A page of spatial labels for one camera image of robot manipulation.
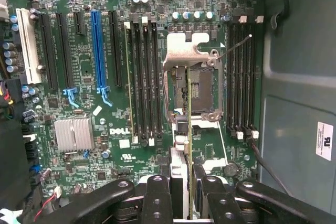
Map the long black expansion slot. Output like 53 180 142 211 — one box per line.
108 10 123 88
55 13 79 108
38 13 60 91

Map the white expansion slot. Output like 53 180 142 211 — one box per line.
15 8 43 85

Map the green motherboard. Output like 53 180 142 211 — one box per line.
0 0 265 209

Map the CPU socket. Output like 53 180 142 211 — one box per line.
167 48 225 122

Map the short black expansion slot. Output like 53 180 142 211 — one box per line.
73 11 86 36

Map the black RAM slot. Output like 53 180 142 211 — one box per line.
141 16 156 146
130 14 149 147
241 22 251 137
150 15 164 141
233 15 247 141
226 22 237 138

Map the thin black looped wire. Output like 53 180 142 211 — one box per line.
250 140 293 197

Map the silver chipset heatsink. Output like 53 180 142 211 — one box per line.
54 118 95 153

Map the round coin cell battery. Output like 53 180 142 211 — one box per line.
224 162 239 177

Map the blue expansion slot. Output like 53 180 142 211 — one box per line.
90 9 114 107

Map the thin metal locking lever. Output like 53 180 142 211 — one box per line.
216 34 253 60

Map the red black wire white plug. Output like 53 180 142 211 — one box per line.
33 186 63 222

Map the open grey PC case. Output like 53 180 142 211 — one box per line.
258 0 336 216

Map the black power connector with wires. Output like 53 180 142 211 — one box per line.
0 78 24 121

